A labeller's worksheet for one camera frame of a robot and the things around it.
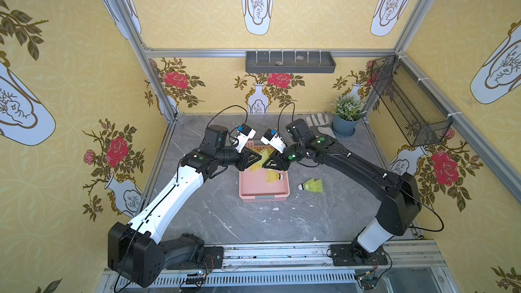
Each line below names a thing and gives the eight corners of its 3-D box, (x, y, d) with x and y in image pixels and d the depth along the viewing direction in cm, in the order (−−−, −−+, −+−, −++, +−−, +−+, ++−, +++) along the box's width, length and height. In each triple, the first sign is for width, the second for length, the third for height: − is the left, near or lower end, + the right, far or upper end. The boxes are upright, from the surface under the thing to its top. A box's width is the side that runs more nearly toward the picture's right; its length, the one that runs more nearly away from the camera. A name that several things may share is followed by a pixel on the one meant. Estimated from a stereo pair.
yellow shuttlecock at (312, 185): (298, 193, 92) (300, 188, 88) (297, 183, 95) (299, 178, 91) (321, 193, 92) (324, 188, 88) (319, 184, 95) (322, 178, 91)
